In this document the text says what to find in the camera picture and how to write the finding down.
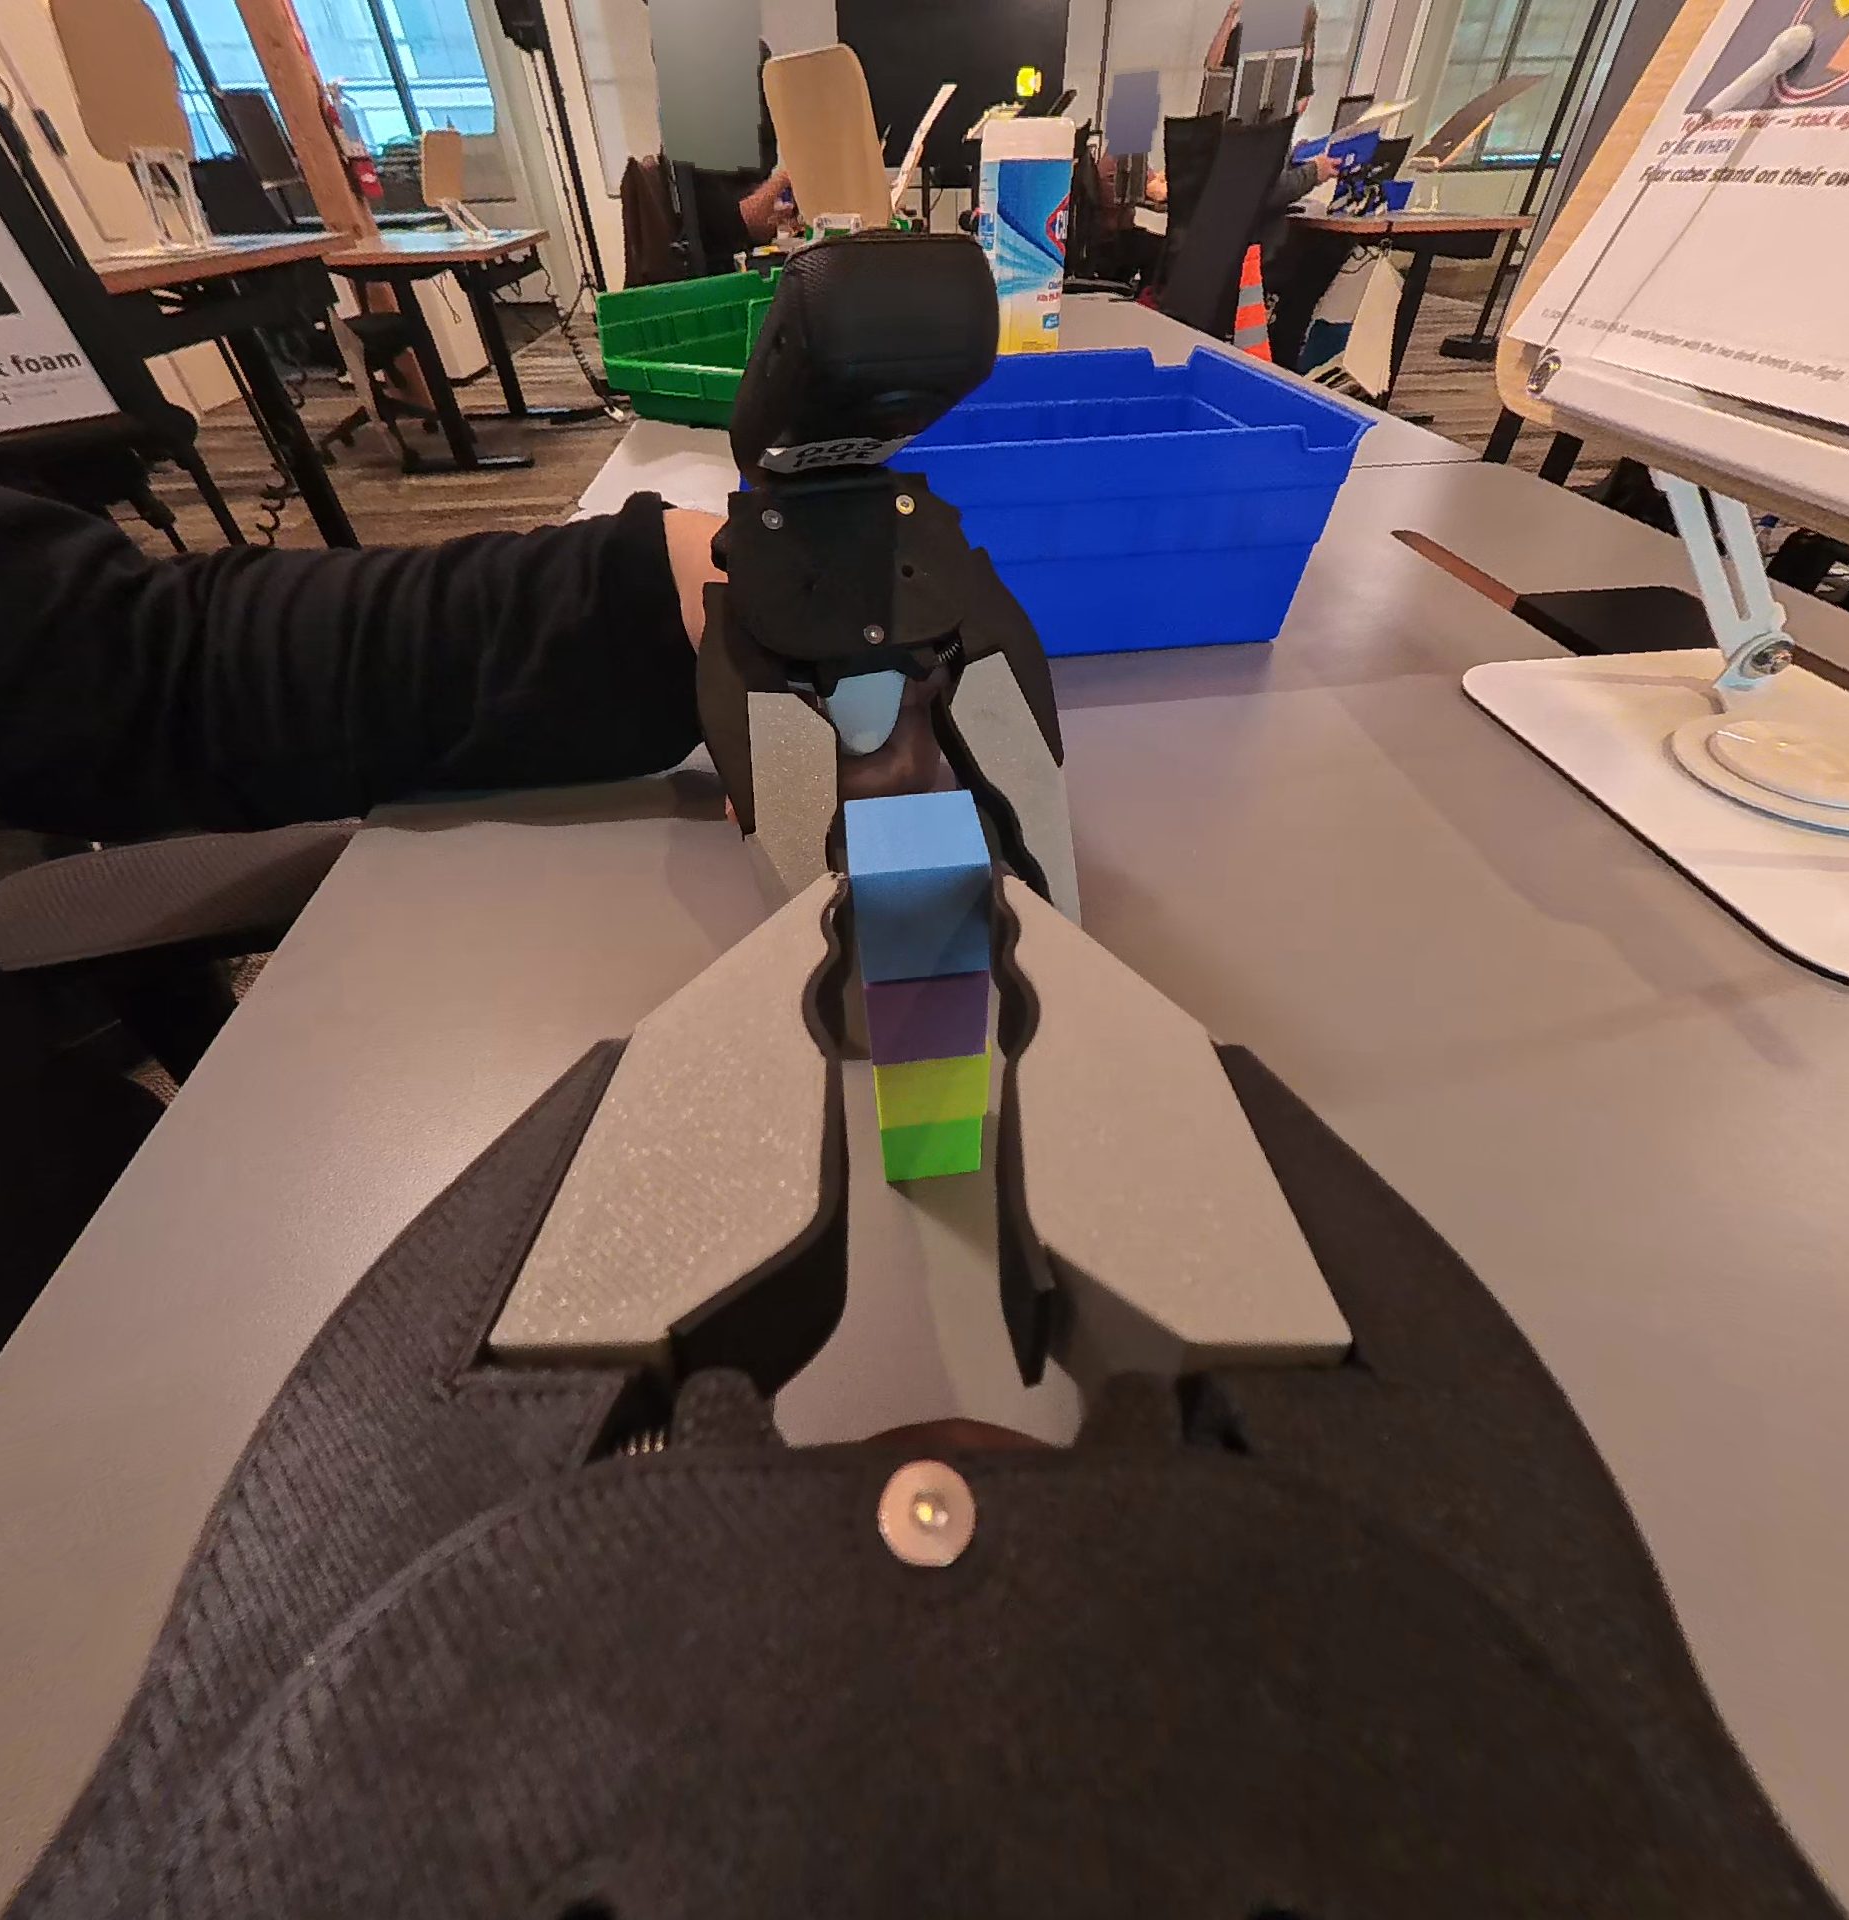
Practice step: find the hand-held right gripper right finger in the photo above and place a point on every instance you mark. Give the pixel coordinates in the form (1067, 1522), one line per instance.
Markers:
(1180, 1200)

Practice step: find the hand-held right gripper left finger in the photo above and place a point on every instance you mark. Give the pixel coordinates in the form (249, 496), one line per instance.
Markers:
(686, 1183)

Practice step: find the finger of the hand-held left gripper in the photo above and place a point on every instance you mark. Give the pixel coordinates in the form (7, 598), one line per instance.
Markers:
(785, 793)
(1029, 779)

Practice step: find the blue foam cube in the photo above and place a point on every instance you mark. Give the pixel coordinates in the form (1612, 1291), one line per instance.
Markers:
(916, 869)

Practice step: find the green foam cube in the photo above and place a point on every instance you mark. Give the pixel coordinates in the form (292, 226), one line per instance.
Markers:
(934, 1150)

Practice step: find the purple foam cube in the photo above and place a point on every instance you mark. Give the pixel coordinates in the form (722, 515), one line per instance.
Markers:
(925, 1016)

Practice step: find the yellow foam cube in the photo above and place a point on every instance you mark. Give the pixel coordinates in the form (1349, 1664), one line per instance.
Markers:
(934, 1093)

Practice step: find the person's left forearm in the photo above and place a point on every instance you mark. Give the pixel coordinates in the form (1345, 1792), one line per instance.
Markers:
(343, 676)

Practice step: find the person's left hand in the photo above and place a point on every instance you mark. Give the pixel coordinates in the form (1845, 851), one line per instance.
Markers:
(697, 577)

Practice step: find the blue plastic bin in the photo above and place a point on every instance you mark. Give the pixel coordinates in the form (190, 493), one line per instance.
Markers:
(1168, 557)

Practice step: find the green plastic bin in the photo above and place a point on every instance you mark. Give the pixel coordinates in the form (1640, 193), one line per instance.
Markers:
(666, 345)

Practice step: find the disinfecting wipes canister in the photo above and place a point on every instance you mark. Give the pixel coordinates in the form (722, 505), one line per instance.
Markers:
(1023, 245)

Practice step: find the light wooden board stand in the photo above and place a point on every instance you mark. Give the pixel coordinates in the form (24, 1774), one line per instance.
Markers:
(827, 137)
(450, 162)
(113, 71)

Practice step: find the orange traffic cone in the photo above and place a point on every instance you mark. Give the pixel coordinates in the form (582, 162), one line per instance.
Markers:
(1253, 313)

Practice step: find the wooden top desk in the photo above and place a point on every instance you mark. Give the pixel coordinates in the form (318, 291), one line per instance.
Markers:
(222, 255)
(450, 248)
(1406, 224)

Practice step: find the black computer monitor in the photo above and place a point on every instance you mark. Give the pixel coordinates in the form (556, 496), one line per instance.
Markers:
(941, 55)

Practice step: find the white document holder stand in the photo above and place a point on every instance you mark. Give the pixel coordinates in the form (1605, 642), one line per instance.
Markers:
(1595, 724)

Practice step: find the framed marker code sign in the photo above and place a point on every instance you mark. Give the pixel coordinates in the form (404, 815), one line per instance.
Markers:
(24, 394)

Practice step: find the printed instruction sheet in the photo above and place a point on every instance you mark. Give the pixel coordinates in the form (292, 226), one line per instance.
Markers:
(1732, 255)

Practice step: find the wooden support post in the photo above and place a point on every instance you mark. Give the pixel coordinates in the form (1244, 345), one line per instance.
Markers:
(297, 121)

